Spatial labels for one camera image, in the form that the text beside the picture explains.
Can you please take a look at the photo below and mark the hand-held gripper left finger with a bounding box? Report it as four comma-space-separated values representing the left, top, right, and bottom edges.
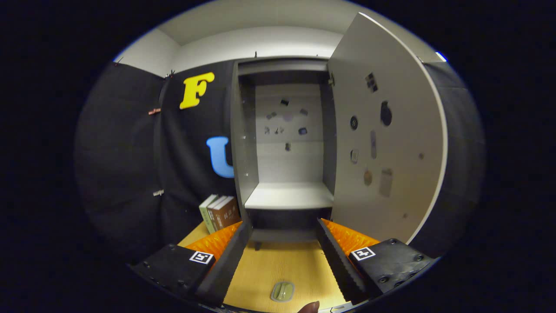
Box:
130, 221, 252, 307

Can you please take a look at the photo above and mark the thin brown book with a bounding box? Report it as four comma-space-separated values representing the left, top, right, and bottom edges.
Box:
207, 196, 228, 232

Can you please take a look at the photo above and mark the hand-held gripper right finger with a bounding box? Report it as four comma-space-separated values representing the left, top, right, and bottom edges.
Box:
316, 217, 436, 305

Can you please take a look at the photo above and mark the thick brown book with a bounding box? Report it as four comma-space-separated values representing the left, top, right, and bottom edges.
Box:
212, 196, 241, 230

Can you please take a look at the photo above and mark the black backdrop cloth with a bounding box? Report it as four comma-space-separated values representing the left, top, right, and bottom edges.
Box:
74, 60, 486, 261

